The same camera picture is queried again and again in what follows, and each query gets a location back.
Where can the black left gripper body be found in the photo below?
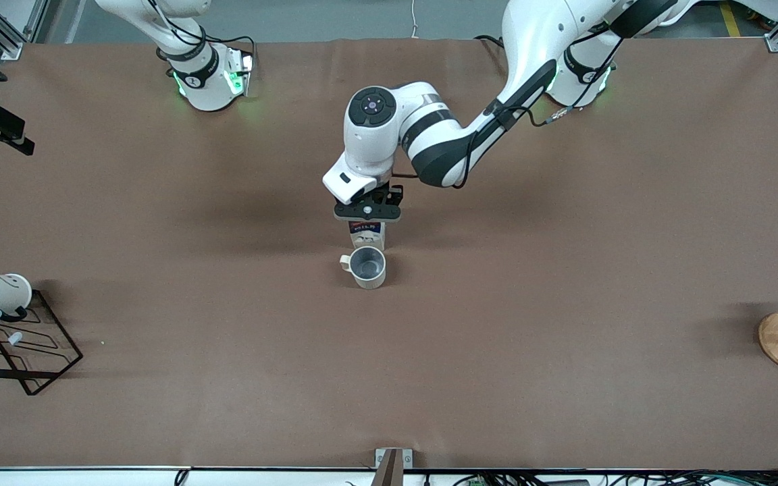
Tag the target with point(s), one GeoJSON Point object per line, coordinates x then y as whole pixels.
{"type": "Point", "coordinates": [386, 196]}

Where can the blue white milk carton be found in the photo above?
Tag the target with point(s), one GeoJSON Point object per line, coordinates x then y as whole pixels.
{"type": "Point", "coordinates": [367, 236]}

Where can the grey beige cup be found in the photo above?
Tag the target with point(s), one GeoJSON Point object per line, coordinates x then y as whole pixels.
{"type": "Point", "coordinates": [370, 278]}

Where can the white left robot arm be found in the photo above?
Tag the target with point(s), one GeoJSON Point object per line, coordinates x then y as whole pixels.
{"type": "Point", "coordinates": [369, 145]}

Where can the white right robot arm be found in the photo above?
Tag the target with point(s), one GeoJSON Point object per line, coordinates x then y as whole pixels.
{"type": "Point", "coordinates": [203, 81]}

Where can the brown table mat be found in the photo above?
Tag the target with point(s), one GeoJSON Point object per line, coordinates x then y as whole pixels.
{"type": "Point", "coordinates": [389, 378]}

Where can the white wheeled base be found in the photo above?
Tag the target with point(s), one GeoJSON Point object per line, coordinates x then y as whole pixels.
{"type": "Point", "coordinates": [689, 8]}

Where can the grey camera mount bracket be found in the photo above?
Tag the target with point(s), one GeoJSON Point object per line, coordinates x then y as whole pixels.
{"type": "Point", "coordinates": [392, 466]}

